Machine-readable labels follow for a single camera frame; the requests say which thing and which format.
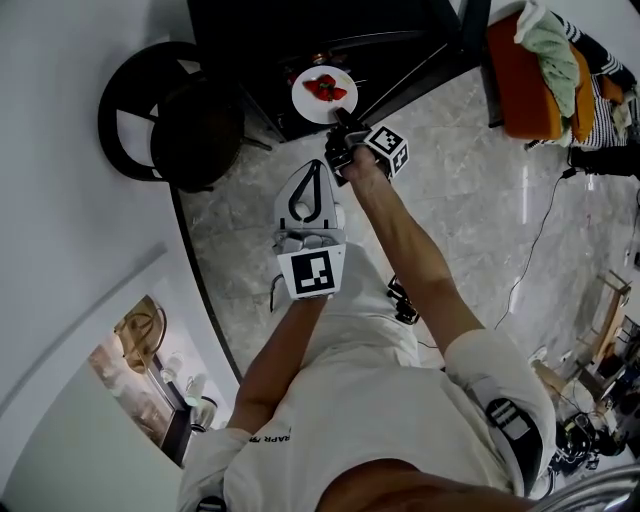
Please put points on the person's white shirt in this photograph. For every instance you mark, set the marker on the person's white shirt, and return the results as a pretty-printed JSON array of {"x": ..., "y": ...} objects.
[{"x": 380, "y": 400}]

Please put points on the wooden frame stool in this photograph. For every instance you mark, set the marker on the wooden frame stool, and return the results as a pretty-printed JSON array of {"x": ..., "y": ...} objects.
[{"x": 611, "y": 320}]

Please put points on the black round chair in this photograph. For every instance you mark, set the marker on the black round chair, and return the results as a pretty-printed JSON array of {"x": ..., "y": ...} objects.
[{"x": 200, "y": 130}]

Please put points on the person's chin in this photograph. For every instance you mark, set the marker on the person's chin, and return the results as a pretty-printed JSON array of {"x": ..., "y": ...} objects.
[{"x": 425, "y": 487}]

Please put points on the white bottle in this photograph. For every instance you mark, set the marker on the white bottle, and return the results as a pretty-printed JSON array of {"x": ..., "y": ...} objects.
[
  {"x": 173, "y": 368},
  {"x": 197, "y": 387}
]

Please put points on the green knitted cloth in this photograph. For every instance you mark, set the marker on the green knitted cloth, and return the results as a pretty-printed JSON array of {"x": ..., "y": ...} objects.
[{"x": 552, "y": 60}]

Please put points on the metal kettle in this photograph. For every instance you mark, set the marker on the metal kettle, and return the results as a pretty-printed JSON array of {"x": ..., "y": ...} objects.
[{"x": 202, "y": 414}]

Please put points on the orange sofa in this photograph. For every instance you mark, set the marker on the orange sofa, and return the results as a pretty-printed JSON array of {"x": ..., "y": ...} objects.
[{"x": 525, "y": 95}]

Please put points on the red strawberry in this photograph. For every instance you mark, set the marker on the red strawberry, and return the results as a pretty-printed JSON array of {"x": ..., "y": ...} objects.
[
  {"x": 328, "y": 81},
  {"x": 312, "y": 86},
  {"x": 337, "y": 93}
]

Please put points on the black device on floor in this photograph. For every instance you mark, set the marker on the black device on floor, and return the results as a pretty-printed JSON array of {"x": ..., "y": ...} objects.
[{"x": 402, "y": 301}]

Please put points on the person's left forearm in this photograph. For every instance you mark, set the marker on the person's left forearm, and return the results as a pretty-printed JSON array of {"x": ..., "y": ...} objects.
[{"x": 280, "y": 360}]

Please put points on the black flat box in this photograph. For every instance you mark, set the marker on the black flat box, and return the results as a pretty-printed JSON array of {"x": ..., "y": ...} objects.
[{"x": 605, "y": 161}]

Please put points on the black glossy table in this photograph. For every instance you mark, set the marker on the black glossy table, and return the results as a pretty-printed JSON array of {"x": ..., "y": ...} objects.
[{"x": 240, "y": 60}]

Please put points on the person's right forearm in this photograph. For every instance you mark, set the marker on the person's right forearm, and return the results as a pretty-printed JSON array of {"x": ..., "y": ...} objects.
[{"x": 410, "y": 240}]

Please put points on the white plate of strawberries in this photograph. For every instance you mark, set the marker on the white plate of strawberries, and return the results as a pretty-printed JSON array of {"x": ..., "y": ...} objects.
[{"x": 311, "y": 107}]

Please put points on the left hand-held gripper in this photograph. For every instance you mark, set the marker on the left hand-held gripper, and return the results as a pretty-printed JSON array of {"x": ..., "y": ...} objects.
[{"x": 312, "y": 270}]

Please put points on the navy white striped cloth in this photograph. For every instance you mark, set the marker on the navy white striped cloth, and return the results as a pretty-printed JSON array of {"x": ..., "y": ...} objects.
[{"x": 605, "y": 110}]

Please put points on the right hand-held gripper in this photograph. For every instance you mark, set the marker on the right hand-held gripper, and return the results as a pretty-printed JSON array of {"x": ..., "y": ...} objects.
[{"x": 387, "y": 147}]

